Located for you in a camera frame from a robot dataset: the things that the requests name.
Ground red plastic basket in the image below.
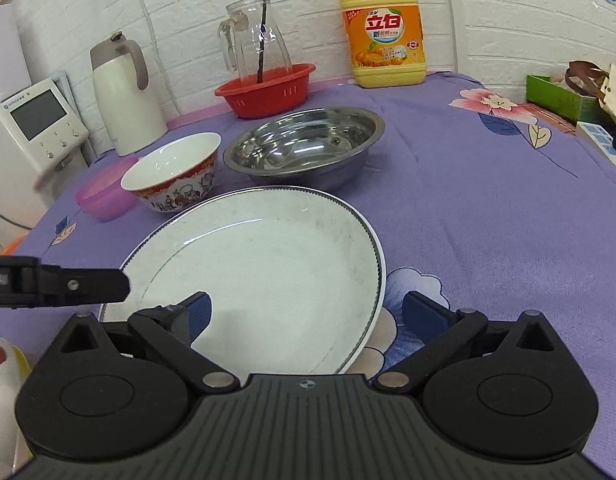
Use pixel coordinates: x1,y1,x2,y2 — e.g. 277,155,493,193
214,63,316,120

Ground blue white carton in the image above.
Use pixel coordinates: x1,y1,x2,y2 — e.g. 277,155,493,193
575,121,616,177

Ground white patterned porcelain bowl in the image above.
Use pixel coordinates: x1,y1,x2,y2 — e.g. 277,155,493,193
120,132,222,215

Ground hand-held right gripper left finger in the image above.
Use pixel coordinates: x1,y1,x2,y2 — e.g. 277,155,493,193
53,291,241,394

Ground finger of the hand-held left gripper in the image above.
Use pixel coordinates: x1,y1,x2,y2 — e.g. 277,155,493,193
37,265,132,307

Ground pink plastic bowl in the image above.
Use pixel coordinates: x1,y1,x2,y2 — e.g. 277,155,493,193
76,156,140,223

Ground white thermos jug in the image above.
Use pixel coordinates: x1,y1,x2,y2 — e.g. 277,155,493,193
90,31,169,157

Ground white water dispenser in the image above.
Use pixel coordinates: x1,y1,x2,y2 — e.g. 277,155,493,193
0,71,90,243

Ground green box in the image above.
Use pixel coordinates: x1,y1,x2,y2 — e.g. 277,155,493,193
525,74,609,123

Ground yellow plate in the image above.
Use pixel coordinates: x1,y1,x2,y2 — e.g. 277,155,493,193
0,337,35,478

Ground black stirring stick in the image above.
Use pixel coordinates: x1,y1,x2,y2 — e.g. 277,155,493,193
257,0,270,84

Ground white plate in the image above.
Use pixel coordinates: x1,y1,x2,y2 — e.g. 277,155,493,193
99,186,387,376

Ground orange plastic basin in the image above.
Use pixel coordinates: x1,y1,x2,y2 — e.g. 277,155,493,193
0,234,31,257

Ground purple floral tablecloth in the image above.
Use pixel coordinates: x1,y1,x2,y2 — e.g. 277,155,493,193
10,71,616,461

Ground glass pitcher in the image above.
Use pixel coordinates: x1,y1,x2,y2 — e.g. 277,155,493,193
217,0,294,86

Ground stainless steel bowl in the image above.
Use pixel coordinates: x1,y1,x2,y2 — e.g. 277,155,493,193
223,106,386,192

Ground yellow detergent bottle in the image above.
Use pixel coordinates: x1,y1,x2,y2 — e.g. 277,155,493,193
336,0,427,89

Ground white paper bag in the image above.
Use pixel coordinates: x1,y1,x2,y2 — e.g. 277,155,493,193
595,64,616,121

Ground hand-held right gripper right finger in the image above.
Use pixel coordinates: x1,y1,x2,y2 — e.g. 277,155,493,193
373,291,564,391

